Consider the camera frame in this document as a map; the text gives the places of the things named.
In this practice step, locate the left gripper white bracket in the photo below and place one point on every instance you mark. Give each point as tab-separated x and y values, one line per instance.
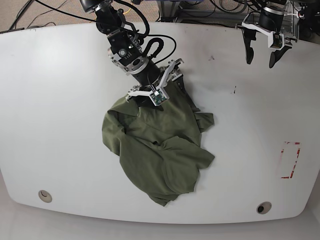
268	26

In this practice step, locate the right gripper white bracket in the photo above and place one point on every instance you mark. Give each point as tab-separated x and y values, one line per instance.
157	79

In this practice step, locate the olive green t-shirt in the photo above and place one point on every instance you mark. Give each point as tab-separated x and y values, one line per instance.
159	148

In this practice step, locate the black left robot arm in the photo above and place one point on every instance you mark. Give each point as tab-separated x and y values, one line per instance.
271	12

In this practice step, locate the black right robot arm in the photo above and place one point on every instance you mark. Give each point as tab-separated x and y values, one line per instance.
126	53

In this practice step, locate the red tape rectangle marking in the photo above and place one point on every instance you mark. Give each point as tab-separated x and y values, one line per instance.
288	159

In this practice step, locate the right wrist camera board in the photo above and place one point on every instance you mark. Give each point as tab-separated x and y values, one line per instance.
158	97

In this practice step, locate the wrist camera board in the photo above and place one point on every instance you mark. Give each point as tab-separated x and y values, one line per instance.
277	41
158	97

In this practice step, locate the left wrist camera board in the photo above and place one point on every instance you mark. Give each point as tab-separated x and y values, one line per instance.
277	41

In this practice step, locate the aluminium frame stand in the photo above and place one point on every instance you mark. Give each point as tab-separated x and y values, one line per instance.
226	12

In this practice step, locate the right table cable grommet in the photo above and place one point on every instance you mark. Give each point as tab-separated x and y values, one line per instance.
264	208

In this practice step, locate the table cable grommet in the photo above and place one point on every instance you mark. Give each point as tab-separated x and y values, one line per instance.
264	208
45	196

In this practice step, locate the left table cable grommet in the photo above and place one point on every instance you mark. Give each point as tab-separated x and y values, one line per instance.
45	196

